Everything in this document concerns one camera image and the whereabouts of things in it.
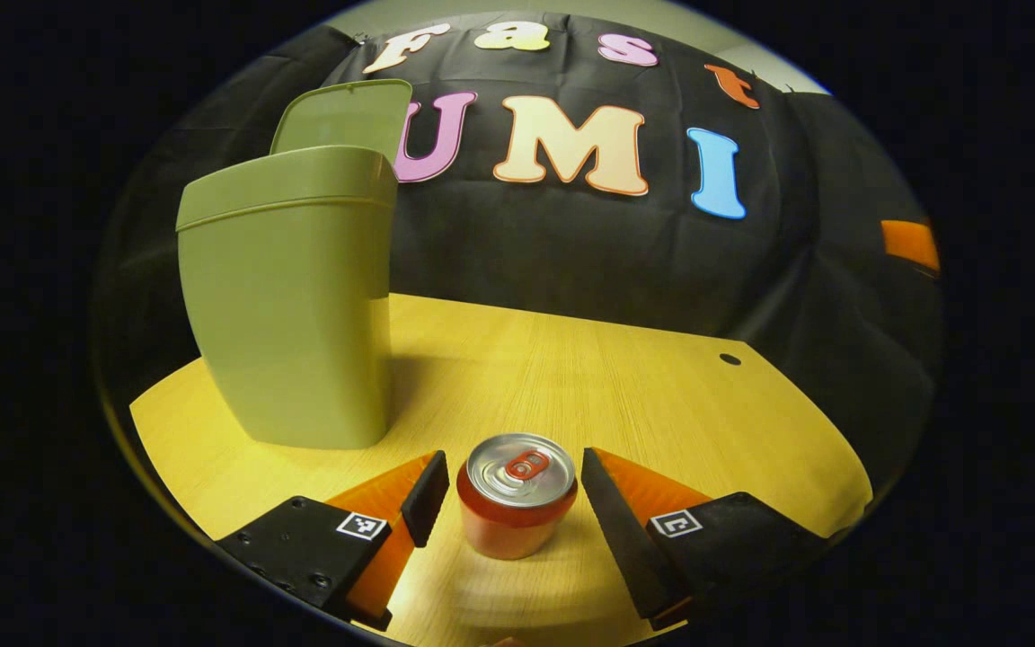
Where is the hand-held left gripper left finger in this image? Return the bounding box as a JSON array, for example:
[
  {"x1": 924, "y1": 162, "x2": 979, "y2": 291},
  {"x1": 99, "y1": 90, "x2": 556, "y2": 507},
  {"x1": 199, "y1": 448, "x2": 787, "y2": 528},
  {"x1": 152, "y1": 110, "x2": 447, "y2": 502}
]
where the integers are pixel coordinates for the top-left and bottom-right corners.
[{"x1": 217, "y1": 449, "x2": 451, "y2": 632}]

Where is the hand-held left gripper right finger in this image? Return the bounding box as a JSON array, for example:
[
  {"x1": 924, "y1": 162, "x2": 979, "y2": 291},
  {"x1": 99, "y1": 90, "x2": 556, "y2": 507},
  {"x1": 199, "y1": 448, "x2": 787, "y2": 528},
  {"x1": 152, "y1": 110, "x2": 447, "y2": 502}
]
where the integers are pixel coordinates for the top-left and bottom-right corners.
[{"x1": 582, "y1": 447, "x2": 833, "y2": 632}]

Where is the red pop can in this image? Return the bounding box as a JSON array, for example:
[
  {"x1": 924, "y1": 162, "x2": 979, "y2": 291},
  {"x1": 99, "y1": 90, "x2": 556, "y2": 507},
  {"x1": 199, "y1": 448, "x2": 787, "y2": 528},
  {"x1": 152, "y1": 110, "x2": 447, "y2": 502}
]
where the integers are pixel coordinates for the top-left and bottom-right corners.
[{"x1": 456, "y1": 433, "x2": 579, "y2": 561}]

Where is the green desktop garbage bin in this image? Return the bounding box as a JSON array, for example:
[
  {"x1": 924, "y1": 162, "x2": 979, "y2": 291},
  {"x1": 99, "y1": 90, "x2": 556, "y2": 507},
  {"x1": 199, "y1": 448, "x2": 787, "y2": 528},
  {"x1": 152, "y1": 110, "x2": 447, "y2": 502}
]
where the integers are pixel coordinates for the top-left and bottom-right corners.
[{"x1": 176, "y1": 79, "x2": 413, "y2": 450}]

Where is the wooden desktop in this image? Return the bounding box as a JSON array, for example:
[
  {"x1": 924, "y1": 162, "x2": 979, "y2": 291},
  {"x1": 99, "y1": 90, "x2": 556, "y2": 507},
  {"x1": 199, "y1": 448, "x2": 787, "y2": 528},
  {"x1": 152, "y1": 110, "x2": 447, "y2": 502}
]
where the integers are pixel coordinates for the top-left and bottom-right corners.
[{"x1": 129, "y1": 292, "x2": 873, "y2": 647}]

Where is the black backdrop cloth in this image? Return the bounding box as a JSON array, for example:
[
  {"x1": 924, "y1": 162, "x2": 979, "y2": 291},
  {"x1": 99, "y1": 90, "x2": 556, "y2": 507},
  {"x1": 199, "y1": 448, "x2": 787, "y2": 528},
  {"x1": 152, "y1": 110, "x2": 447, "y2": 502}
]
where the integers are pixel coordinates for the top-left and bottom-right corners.
[{"x1": 95, "y1": 11, "x2": 945, "y2": 504}]

